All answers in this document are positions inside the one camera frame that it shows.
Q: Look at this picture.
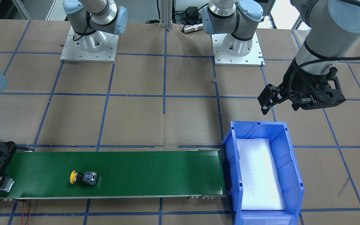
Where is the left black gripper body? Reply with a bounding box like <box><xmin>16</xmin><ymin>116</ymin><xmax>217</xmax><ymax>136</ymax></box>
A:
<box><xmin>282</xmin><ymin>59</ymin><xmax>346</xmax><ymax>111</ymax></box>

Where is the yellow push button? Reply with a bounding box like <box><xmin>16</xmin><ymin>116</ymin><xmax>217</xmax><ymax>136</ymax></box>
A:
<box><xmin>69</xmin><ymin>171</ymin><xmax>99</xmax><ymax>185</ymax></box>

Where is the red push button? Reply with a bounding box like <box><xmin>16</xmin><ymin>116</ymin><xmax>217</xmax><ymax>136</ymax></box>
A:
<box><xmin>0</xmin><ymin>176</ymin><xmax>14</xmax><ymax>192</ymax></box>

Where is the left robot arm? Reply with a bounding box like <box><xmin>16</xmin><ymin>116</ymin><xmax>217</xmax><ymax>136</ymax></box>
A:
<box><xmin>202</xmin><ymin>0</ymin><xmax>360</xmax><ymax>114</ymax></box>

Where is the blue source bin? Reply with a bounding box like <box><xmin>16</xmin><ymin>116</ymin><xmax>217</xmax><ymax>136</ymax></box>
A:
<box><xmin>223</xmin><ymin>121</ymin><xmax>304</xmax><ymax>225</ymax></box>

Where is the white foam pad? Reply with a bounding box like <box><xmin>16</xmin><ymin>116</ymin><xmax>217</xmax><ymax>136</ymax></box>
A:
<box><xmin>236</xmin><ymin>138</ymin><xmax>285</xmax><ymax>210</ymax></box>

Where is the silver cylindrical connector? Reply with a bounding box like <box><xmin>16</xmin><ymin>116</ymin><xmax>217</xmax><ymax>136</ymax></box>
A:
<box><xmin>182</xmin><ymin>24</ymin><xmax>204</xmax><ymax>34</ymax></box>

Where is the black power adapter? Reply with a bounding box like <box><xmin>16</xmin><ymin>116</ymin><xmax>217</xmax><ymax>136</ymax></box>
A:
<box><xmin>186</xmin><ymin>6</ymin><xmax>199</xmax><ymax>20</ymax></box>

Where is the green conveyor belt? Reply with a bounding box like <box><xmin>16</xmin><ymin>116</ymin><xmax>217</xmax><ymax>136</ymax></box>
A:
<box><xmin>0</xmin><ymin>150</ymin><xmax>227</xmax><ymax>199</ymax></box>

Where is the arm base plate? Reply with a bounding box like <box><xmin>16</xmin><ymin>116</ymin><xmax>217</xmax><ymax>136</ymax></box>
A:
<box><xmin>211</xmin><ymin>33</ymin><xmax>265</xmax><ymax>67</ymax></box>
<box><xmin>60</xmin><ymin>27</ymin><xmax>120</xmax><ymax>63</ymax></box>

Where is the red black wire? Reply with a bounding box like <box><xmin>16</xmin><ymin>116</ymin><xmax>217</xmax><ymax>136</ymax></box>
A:
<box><xmin>21</xmin><ymin>200</ymin><xmax>38</xmax><ymax>225</ymax></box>

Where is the aluminium frame post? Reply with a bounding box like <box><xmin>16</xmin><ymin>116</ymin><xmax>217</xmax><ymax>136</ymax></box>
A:
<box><xmin>157</xmin><ymin>0</ymin><xmax>174</xmax><ymax>30</ymax></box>

